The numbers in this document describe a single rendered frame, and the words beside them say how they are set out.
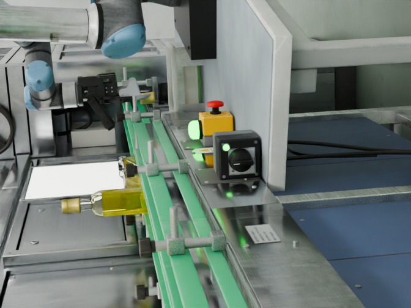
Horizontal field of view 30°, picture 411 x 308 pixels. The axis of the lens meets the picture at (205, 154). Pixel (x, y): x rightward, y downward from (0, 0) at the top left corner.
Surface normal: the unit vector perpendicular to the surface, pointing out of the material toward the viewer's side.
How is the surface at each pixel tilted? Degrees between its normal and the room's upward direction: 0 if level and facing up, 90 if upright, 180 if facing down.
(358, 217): 90
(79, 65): 90
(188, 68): 90
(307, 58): 90
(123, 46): 100
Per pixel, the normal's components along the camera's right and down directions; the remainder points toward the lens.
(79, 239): -0.04, -0.97
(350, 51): 0.15, 0.46
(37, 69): 0.07, -0.38
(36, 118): 0.15, 0.23
